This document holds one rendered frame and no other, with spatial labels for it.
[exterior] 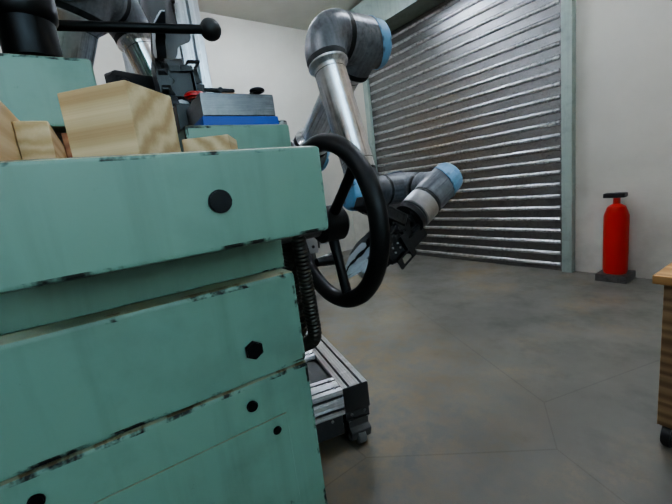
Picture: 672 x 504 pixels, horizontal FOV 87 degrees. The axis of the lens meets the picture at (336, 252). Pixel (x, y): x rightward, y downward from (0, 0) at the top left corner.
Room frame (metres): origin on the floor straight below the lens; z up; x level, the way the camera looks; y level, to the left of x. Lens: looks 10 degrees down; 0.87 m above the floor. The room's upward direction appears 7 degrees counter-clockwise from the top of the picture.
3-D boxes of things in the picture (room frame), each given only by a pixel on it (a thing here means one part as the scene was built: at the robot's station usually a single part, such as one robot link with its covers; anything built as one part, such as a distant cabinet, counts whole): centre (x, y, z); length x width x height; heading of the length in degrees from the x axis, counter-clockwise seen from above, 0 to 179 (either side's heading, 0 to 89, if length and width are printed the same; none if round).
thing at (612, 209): (2.37, -1.92, 0.30); 0.19 x 0.18 x 0.60; 125
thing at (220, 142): (0.38, 0.11, 0.92); 0.05 x 0.04 x 0.03; 93
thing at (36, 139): (0.50, 0.34, 0.92); 0.55 x 0.02 x 0.04; 32
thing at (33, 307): (0.45, 0.24, 0.82); 0.40 x 0.21 x 0.04; 32
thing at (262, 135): (0.53, 0.14, 0.91); 0.15 x 0.14 x 0.09; 32
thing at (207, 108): (0.53, 0.14, 0.99); 0.13 x 0.11 x 0.06; 32
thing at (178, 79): (0.74, 0.27, 1.09); 0.12 x 0.09 x 0.08; 32
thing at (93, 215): (0.48, 0.21, 0.87); 0.61 x 0.30 x 0.06; 32
